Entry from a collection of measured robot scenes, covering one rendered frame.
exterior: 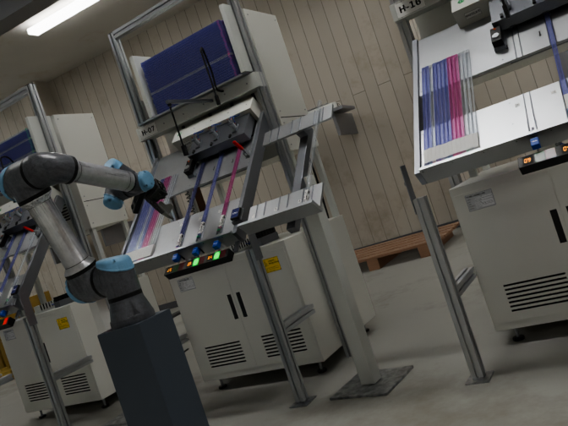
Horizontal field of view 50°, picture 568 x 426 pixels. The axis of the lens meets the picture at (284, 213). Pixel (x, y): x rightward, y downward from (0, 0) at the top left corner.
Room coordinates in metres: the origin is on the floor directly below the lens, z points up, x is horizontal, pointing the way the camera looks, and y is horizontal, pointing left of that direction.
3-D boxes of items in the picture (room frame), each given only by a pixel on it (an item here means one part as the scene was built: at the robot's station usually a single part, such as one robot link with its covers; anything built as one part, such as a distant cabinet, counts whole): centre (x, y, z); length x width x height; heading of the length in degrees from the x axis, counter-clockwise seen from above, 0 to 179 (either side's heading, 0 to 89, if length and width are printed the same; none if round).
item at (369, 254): (5.53, -0.77, 0.06); 1.27 x 0.87 x 0.12; 64
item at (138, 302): (2.07, 0.60, 0.60); 0.15 x 0.15 x 0.10
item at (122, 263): (2.07, 0.60, 0.72); 0.13 x 0.12 x 0.14; 61
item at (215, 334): (3.11, 0.18, 0.31); 0.70 x 0.65 x 0.62; 60
